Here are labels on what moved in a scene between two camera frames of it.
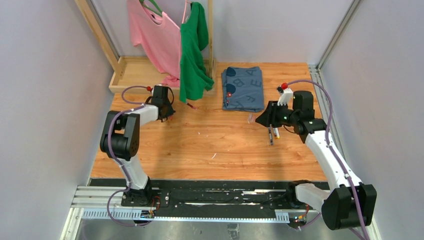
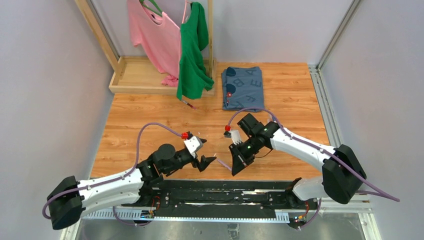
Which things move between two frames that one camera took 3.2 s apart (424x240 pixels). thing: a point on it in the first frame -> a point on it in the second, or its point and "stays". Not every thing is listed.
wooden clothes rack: [134, 74] stays
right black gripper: [274, 114] -> [240, 156]
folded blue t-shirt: [242, 89] stays
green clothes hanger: [159, 13] stays
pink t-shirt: [161, 37] stays
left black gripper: [167, 110] -> [197, 161]
